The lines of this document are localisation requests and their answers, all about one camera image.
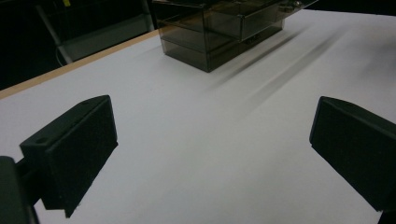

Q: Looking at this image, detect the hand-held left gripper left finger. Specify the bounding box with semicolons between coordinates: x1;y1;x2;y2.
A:
19;94;119;218

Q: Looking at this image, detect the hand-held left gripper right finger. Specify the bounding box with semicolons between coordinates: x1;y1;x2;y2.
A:
308;95;396;213

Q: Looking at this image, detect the transparent pulled-out drawer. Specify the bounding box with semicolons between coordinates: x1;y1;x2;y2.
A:
204;0;320;41

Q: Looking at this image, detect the metal stand frame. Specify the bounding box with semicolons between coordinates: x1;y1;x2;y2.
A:
34;0;156;65

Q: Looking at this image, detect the smoky transparent drawer organizer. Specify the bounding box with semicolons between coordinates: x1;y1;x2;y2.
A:
152;0;320;74

